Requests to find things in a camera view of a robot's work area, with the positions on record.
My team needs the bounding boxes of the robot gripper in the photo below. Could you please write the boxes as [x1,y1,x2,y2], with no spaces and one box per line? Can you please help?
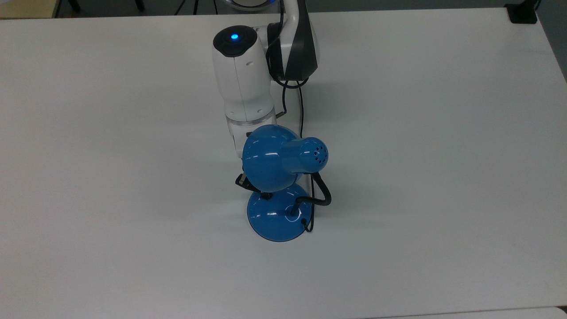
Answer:
[226,116,277,200]

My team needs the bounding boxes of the blue gooseneck desk lamp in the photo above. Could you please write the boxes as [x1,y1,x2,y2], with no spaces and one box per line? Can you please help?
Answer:
[242,124,333,243]

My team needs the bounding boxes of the yellowish wooden board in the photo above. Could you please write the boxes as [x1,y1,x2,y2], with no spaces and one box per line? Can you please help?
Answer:
[0,0,61,19]

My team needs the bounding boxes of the black table clamp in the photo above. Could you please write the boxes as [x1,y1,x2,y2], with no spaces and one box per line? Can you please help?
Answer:
[505,0,543,24]

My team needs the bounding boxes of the black lamp power cable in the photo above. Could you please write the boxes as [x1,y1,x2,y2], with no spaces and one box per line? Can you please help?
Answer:
[298,82,316,233]

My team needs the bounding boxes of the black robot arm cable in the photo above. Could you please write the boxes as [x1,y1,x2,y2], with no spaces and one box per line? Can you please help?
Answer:
[266,0,311,119]

